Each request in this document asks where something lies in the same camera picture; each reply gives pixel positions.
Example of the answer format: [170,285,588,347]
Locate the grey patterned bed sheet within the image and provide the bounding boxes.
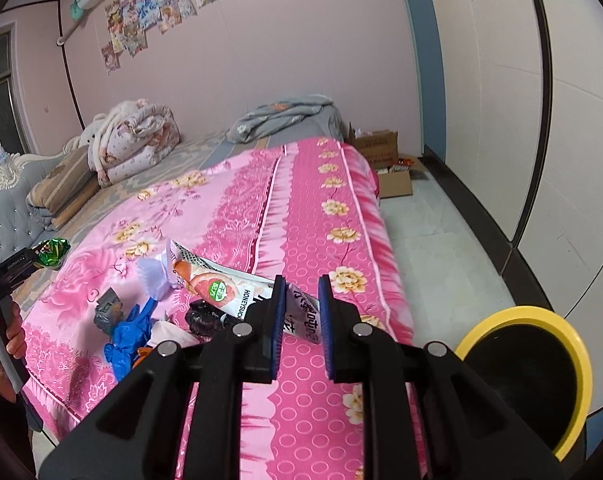
[56,130,287,243]

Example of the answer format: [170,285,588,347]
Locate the blue rubber glove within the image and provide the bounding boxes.
[104,297,158,382]

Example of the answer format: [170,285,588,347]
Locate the pale lavender plastic bag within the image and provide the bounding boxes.
[136,255,176,306]

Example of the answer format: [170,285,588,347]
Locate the white wardrobe with black trim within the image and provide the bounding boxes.
[421,0,603,411]

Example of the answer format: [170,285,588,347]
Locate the person's left hand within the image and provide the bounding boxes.
[0,302,28,401]

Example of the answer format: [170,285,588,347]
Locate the green snack wrapper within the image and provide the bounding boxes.
[36,237,71,271]

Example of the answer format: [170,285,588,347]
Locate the cluster of cartoon wall posters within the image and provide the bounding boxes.
[100,0,226,76]

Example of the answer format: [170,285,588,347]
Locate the pink floral blanket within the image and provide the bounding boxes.
[22,137,423,480]

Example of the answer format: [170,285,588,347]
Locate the tall cardboard box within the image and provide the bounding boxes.
[345,121,400,171]

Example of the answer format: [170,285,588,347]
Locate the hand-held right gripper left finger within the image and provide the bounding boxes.
[39,275,287,480]

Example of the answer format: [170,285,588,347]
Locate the brown striped pillow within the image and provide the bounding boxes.
[26,147,101,232]

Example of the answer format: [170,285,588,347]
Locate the grey floral blanket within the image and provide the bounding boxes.
[226,93,345,144]

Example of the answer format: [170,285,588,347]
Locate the yellow rimmed black trash can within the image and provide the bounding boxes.
[454,305,593,463]

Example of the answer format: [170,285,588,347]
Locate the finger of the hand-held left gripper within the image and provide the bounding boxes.
[4,247,47,281]

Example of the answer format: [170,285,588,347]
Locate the white grapefruit print drink packet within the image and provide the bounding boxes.
[166,238,328,346]

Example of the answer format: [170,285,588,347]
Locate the person's left forearm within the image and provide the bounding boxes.
[0,375,37,478]

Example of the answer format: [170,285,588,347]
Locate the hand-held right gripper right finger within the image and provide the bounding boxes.
[317,275,565,480]

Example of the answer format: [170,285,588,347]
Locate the small grey carton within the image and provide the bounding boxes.
[94,287,128,335]

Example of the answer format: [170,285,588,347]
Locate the folded white floral quilt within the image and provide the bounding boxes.
[84,99,181,189]

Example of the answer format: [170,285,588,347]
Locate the black plastic wrapper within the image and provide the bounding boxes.
[184,300,235,339]

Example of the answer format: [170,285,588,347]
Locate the beige paper scrap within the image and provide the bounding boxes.
[149,319,203,350]

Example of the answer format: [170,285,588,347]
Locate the grey tufted headboard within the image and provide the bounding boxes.
[0,135,90,266]

